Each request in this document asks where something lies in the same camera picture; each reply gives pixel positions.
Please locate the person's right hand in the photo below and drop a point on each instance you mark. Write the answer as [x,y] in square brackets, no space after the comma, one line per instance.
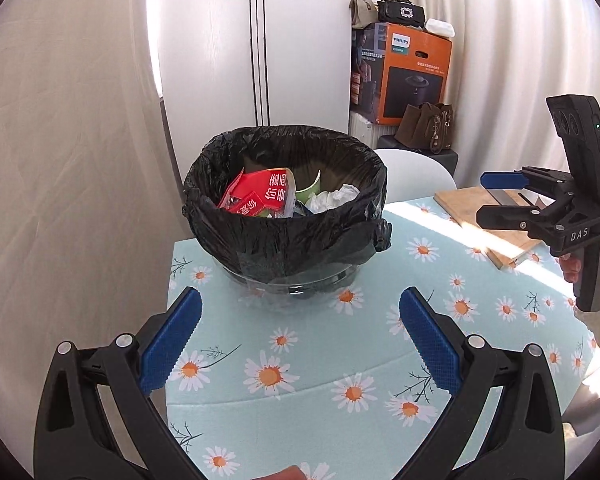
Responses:
[570,267]

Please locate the clear plastic trash bin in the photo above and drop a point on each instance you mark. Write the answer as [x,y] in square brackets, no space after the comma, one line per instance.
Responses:
[290,287]

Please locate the beige handbag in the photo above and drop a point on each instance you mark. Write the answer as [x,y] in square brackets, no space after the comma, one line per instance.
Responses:
[362,12]

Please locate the white pouch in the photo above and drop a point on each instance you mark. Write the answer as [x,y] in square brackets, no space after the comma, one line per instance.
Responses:
[439,27]

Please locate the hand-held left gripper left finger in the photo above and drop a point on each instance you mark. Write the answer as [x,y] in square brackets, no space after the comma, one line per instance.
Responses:
[172,345]

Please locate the black cabinet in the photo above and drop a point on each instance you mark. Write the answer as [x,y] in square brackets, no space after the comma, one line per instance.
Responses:
[445,160]

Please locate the wooden cutting board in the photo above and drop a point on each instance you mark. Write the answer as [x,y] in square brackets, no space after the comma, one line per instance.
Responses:
[505,250]

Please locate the white storage box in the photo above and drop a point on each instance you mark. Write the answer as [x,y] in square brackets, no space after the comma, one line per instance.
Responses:
[362,127]

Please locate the white paper tissue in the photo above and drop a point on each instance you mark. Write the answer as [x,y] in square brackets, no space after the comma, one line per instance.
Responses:
[330,197]

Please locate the white chair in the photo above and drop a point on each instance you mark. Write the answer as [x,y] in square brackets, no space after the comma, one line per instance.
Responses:
[420,170]

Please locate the orange cardboard box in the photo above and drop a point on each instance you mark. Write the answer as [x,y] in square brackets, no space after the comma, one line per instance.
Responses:
[415,85]

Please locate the person's left hand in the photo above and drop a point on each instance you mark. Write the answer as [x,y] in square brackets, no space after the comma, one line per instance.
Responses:
[285,474]

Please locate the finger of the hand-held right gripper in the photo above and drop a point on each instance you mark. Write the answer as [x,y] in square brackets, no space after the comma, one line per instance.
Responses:
[502,216]
[500,179]

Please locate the beige curtain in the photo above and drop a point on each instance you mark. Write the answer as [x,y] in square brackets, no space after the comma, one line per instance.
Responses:
[70,185]

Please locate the bin with black bag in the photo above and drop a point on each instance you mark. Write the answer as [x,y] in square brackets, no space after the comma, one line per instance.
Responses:
[280,240]

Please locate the white wardrobe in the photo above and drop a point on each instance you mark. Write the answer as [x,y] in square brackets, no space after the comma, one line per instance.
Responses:
[205,35]

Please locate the black handbag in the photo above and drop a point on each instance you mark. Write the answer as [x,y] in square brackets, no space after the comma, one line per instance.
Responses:
[400,12]

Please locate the brown suede handbag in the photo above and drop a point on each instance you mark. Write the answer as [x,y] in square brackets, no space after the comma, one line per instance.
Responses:
[420,127]

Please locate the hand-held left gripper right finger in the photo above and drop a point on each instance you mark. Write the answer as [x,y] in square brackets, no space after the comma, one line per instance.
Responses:
[430,345]

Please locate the red snack packet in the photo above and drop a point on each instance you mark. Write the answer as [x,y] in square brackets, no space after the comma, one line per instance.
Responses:
[260,192]

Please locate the white curtain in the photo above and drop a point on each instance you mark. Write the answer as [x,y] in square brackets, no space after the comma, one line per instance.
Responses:
[505,35]

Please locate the green paper cup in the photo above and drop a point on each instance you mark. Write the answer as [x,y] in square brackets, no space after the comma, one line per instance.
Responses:
[307,190]

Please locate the daisy print tablecloth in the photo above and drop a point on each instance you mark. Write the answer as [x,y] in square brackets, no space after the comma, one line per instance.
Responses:
[330,360]

